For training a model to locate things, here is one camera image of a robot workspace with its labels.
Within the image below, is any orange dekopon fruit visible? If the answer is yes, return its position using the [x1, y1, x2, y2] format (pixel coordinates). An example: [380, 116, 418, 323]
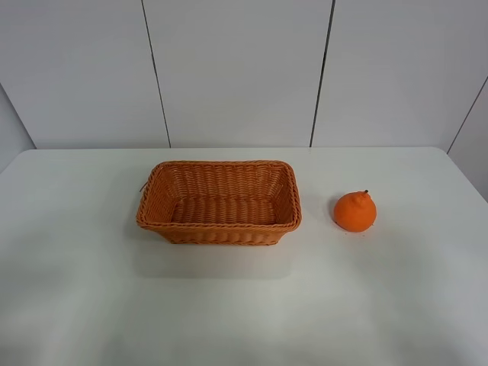
[333, 190, 377, 233]

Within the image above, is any orange woven wicker basket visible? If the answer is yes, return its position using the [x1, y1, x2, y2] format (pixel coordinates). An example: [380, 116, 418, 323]
[136, 160, 302, 246]

